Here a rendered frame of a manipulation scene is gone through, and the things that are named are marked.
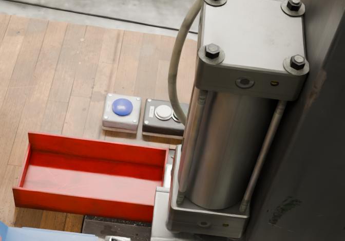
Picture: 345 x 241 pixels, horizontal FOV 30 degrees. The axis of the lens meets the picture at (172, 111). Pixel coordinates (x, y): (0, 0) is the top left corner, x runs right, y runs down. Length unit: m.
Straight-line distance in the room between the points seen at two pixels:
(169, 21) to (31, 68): 1.48
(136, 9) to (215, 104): 2.22
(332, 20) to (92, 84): 0.87
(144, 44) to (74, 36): 0.15
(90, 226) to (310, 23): 0.67
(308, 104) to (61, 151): 0.72
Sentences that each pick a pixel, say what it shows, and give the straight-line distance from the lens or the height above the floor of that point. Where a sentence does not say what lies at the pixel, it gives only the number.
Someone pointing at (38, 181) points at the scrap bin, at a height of 0.91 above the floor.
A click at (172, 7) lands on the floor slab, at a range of 2.81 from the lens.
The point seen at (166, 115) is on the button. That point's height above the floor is 0.94.
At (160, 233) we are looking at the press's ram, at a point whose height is 1.18.
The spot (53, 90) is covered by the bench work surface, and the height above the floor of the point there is 0.90.
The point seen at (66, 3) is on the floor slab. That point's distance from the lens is 2.80.
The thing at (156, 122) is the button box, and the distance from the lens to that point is 1.21.
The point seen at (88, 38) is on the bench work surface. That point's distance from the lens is 1.38.
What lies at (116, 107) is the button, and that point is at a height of 0.94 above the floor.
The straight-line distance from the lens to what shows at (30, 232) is 1.01.
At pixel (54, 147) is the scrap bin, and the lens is 1.18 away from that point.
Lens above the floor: 1.89
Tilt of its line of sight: 51 degrees down
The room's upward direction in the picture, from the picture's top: 9 degrees clockwise
